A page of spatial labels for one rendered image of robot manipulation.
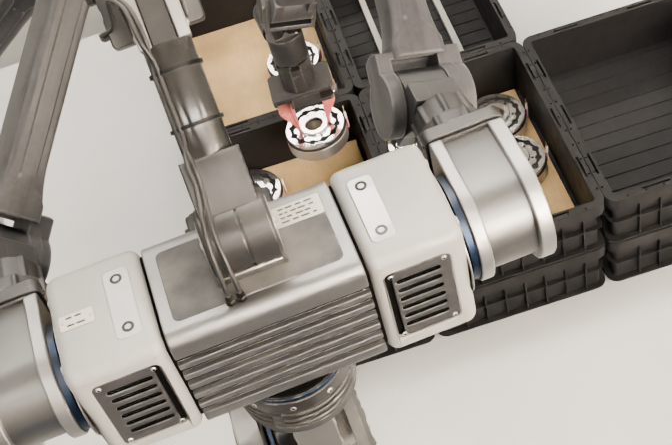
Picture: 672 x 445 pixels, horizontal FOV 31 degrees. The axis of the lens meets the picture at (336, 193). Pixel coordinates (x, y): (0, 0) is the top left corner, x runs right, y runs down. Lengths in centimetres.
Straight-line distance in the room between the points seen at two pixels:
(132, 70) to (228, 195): 156
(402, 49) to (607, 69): 92
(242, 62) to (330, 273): 129
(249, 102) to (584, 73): 62
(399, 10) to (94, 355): 53
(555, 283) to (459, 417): 27
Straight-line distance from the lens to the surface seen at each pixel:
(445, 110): 130
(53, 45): 141
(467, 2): 240
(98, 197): 244
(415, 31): 138
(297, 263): 115
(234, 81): 236
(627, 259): 206
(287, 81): 194
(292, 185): 214
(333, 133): 202
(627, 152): 211
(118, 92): 262
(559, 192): 206
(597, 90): 221
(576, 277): 204
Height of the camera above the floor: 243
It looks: 49 degrees down
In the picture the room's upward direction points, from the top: 16 degrees counter-clockwise
